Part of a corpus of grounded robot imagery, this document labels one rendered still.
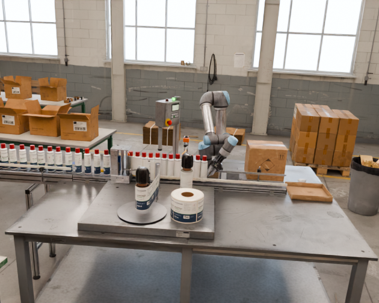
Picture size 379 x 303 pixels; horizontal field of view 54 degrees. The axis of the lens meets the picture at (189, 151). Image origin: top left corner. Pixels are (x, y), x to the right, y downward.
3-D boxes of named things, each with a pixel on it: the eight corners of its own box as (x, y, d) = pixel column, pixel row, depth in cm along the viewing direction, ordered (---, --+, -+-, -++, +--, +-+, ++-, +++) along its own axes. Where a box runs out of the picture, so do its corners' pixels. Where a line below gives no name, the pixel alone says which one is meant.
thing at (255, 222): (5, 234, 212) (4, 231, 212) (88, 155, 356) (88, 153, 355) (377, 261, 203) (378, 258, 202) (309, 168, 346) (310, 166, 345)
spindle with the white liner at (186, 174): (178, 196, 256) (180, 156, 247) (180, 191, 265) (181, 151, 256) (191, 197, 256) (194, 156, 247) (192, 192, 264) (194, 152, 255)
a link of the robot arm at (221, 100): (211, 154, 319) (209, 90, 306) (228, 153, 320) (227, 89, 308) (213, 157, 307) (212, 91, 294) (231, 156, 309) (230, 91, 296)
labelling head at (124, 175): (110, 182, 274) (109, 149, 267) (115, 176, 287) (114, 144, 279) (129, 183, 274) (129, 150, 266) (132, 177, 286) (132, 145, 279)
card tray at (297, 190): (290, 199, 273) (291, 194, 271) (284, 186, 297) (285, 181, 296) (332, 202, 271) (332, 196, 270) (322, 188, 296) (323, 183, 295)
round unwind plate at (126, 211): (111, 222, 217) (111, 220, 217) (123, 200, 246) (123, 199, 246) (163, 226, 216) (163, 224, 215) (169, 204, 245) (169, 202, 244)
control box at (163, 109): (154, 125, 280) (155, 100, 275) (169, 122, 293) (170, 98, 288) (165, 128, 274) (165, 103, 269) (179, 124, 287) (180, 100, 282)
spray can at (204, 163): (199, 181, 284) (201, 156, 278) (200, 179, 289) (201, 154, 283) (206, 182, 283) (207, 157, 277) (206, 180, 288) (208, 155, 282)
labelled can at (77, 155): (74, 174, 289) (73, 148, 282) (76, 171, 293) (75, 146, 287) (80, 174, 288) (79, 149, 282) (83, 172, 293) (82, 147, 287)
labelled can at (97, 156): (93, 175, 288) (92, 149, 282) (95, 172, 293) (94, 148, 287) (99, 175, 288) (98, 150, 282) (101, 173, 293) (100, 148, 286)
